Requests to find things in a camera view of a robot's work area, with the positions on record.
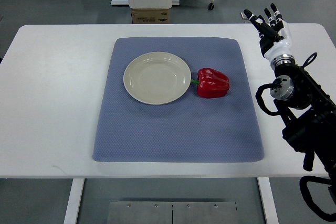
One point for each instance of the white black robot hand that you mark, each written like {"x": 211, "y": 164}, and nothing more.
{"x": 274, "y": 36}

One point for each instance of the red bell pepper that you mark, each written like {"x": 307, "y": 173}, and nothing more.
{"x": 211, "y": 83}

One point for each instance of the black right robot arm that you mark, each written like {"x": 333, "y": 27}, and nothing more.
{"x": 309, "y": 117}

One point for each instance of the cream round plate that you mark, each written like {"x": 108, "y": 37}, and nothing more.
{"x": 157, "y": 78}

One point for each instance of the grey metal floor plate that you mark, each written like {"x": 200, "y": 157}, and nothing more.
{"x": 172, "y": 212}

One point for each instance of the small grey floor square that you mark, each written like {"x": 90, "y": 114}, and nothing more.
{"x": 243, "y": 16}

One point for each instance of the blue textured mat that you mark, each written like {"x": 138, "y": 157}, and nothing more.
{"x": 190, "y": 129}

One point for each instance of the brown cardboard box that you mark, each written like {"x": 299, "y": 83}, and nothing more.
{"x": 150, "y": 16}

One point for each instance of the right white table leg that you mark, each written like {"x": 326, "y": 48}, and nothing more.
{"x": 267, "y": 201}

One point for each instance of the white table leg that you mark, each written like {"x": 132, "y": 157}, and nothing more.
{"x": 267, "y": 201}
{"x": 74, "y": 201}

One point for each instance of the left white table leg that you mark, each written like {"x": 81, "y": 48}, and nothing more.
{"x": 74, "y": 201}

